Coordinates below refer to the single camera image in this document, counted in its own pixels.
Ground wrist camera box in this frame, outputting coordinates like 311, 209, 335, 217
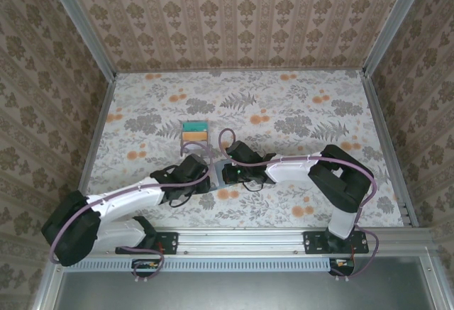
226, 140, 260, 167
178, 153, 209, 184

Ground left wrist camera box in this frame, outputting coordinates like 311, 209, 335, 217
178, 153, 209, 184

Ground aluminium corner post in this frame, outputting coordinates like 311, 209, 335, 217
362, 0, 433, 77
42, 0, 118, 79

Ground wide aluminium mounting rail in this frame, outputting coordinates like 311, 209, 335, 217
92, 227, 436, 258

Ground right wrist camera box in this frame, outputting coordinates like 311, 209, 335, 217
226, 140, 260, 167

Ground teal credit card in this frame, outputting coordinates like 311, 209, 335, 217
182, 121, 208, 132

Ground grey metal sheet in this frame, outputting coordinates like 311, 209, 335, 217
52, 270, 439, 310

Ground pale printed credit card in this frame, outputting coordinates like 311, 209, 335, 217
183, 140, 208, 155

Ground pale slotted cable duct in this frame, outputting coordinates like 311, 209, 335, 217
76, 257, 331, 273

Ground wired connector socket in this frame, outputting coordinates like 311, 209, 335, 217
328, 257, 356, 277
131, 258, 161, 278

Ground aluminium frame rail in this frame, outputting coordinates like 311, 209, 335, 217
361, 70, 420, 228
115, 67, 366, 75
420, 253, 448, 310
32, 260, 67, 310
79, 74, 118, 192

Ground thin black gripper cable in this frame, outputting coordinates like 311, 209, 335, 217
243, 178, 266, 193
167, 192, 193, 209

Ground clear tray with sponges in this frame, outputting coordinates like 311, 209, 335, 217
179, 121, 211, 157

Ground teal leather card holder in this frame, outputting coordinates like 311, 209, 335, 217
209, 160, 235, 193

